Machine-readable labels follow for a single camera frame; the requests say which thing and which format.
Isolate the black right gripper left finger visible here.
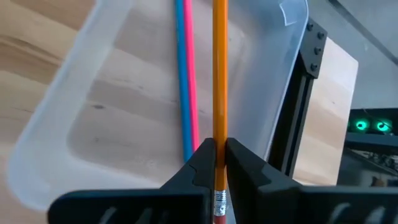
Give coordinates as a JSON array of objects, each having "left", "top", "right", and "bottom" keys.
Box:
[{"left": 47, "top": 138, "right": 216, "bottom": 224}]

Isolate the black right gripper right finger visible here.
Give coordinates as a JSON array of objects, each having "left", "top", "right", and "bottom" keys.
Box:
[{"left": 225, "top": 138, "right": 398, "bottom": 224}]

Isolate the long light blue pencil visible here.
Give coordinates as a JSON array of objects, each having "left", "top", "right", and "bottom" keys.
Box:
[{"left": 174, "top": 0, "right": 194, "bottom": 163}]

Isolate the pink pencil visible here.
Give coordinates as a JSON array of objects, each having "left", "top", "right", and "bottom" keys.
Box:
[{"left": 182, "top": 0, "right": 201, "bottom": 153}]

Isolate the orange pencil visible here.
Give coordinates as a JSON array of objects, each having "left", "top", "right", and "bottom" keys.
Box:
[{"left": 212, "top": 0, "right": 229, "bottom": 224}]

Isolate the clear plastic bin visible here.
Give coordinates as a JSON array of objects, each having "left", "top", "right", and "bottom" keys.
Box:
[{"left": 6, "top": 0, "right": 310, "bottom": 212}]

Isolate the black aluminium rig frame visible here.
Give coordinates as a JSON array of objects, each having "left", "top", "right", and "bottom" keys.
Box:
[{"left": 267, "top": 17, "right": 329, "bottom": 179}]

